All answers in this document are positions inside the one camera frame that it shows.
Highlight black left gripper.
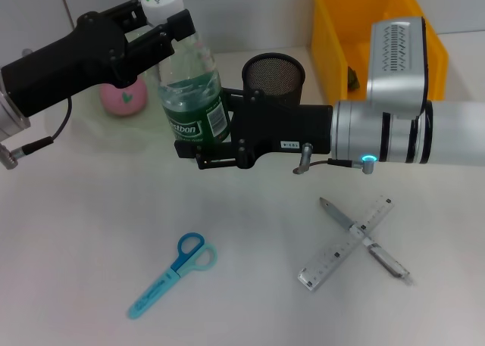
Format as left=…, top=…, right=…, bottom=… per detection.
left=0, top=0, right=197, bottom=119

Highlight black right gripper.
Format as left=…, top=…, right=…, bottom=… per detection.
left=174, top=87, right=335, bottom=173

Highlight clear green-label water bottle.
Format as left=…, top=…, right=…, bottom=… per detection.
left=140, top=0, right=233, bottom=145

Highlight pink knitted peach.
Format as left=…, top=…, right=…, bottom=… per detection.
left=99, top=76, right=147, bottom=117

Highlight green plastic wrapper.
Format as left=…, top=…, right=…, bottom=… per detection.
left=346, top=66, right=361, bottom=92

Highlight black mesh pen cup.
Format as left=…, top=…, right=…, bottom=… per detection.
left=241, top=52, right=306, bottom=108

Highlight green glass fruit plate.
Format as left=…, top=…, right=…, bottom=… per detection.
left=47, top=69, right=168, bottom=151

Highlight grey white pen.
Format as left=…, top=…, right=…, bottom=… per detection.
left=318, top=197, right=411, bottom=285

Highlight blue children's scissors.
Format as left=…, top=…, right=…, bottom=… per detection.
left=127, top=232, right=219, bottom=320

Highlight clear plastic ruler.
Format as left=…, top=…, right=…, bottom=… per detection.
left=296, top=194, right=396, bottom=294

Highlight yellow plastic bin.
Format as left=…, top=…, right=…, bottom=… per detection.
left=311, top=0, right=449, bottom=107

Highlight grey right arm cable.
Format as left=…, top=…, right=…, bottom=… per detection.
left=292, top=142, right=378, bottom=176

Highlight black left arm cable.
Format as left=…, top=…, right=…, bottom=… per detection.
left=0, top=95, right=74, bottom=172

